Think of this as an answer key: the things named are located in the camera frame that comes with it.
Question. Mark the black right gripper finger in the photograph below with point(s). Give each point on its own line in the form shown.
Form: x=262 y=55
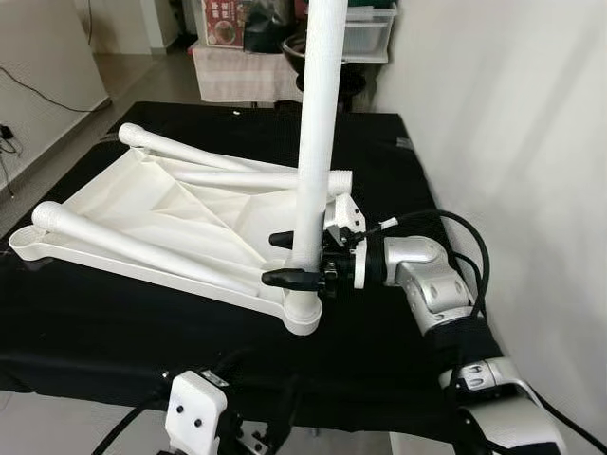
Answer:
x=281 y=239
x=289 y=278

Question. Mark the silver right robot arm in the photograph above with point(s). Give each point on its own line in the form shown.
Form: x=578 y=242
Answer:
x=427 y=275

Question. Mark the white plastic children table top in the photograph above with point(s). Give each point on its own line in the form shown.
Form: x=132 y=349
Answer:
x=161 y=213

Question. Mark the grey tape piece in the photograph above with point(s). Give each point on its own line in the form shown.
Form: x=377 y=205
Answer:
x=406 y=144

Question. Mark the pink cloth cover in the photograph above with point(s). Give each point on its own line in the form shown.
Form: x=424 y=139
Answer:
x=242 y=76

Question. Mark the black tablecloth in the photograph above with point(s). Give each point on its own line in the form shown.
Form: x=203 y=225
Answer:
x=114 y=332

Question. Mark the black round stool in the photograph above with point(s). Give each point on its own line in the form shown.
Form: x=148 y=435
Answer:
x=294 y=52

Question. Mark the dark bag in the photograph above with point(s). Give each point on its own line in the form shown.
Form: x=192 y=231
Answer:
x=270 y=24

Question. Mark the red printed box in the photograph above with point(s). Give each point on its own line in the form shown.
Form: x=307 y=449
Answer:
x=223 y=21

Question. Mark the grey plastic storage box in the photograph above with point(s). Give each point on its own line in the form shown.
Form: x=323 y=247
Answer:
x=370 y=28

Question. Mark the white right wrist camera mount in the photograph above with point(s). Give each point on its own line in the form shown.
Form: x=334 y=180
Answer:
x=343 y=213

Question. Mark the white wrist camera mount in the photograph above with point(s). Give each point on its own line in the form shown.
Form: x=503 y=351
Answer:
x=343 y=213
x=194 y=412

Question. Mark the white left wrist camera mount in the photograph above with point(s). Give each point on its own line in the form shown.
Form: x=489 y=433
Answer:
x=194 y=412

